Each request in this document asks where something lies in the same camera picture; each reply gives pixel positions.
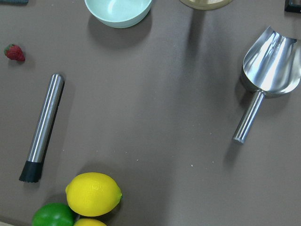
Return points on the wooden cup tree stand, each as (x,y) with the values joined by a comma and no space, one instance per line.
(206,4)

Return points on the steel ice scoop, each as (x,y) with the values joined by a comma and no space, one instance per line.
(271,67)

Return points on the yellow lemon upper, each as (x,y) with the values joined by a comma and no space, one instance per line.
(93,194)

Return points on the yellow lemon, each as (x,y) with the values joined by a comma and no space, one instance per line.
(88,222)
(93,194)

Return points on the green bowl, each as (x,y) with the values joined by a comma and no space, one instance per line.
(119,13)

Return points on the yellow lemon lower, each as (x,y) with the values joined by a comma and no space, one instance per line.
(88,222)

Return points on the green lime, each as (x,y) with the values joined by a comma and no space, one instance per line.
(53,214)

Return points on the red strawberry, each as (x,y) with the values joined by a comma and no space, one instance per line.
(14,52)

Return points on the dark tray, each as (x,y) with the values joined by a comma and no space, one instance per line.
(293,6)

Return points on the grey folded cloth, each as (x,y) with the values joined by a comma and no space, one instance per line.
(14,1)

